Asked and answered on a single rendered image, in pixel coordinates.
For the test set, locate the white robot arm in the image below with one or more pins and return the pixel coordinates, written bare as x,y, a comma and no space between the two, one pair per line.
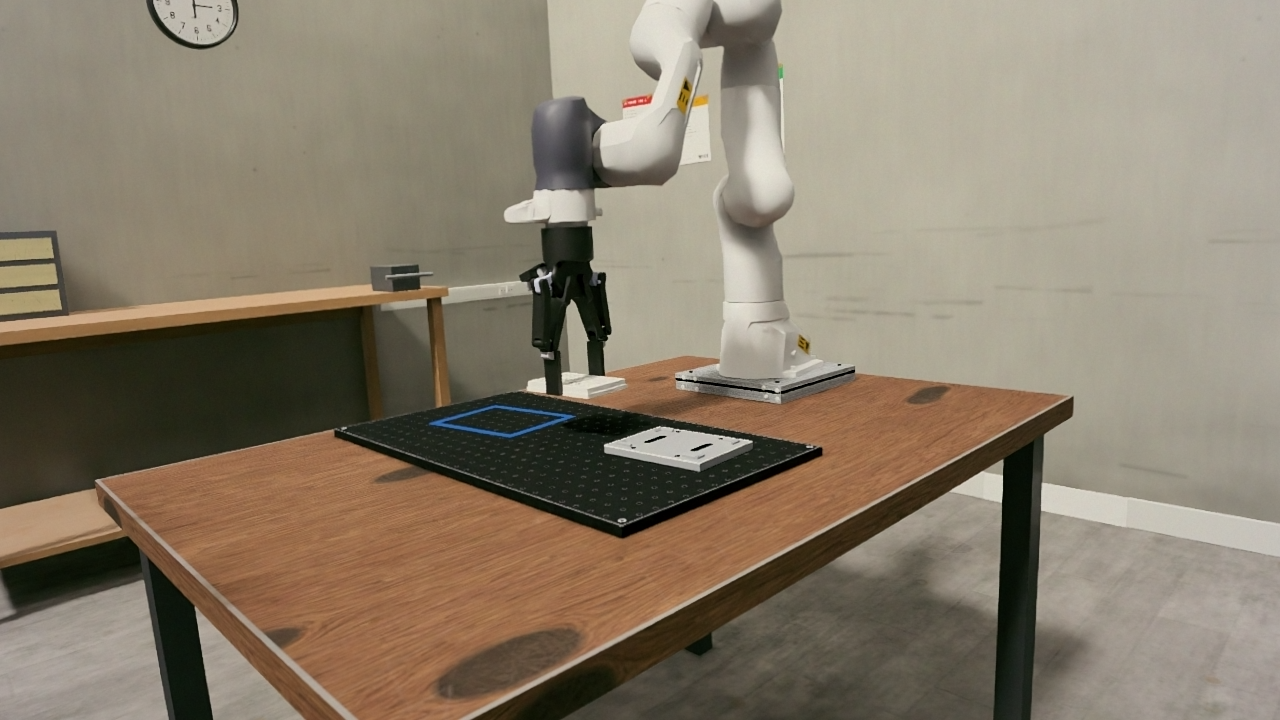
759,339

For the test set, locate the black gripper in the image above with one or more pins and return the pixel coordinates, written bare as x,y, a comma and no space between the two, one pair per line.
567,280

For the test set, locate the blue tape outline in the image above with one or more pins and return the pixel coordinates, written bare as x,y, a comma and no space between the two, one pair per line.
502,434

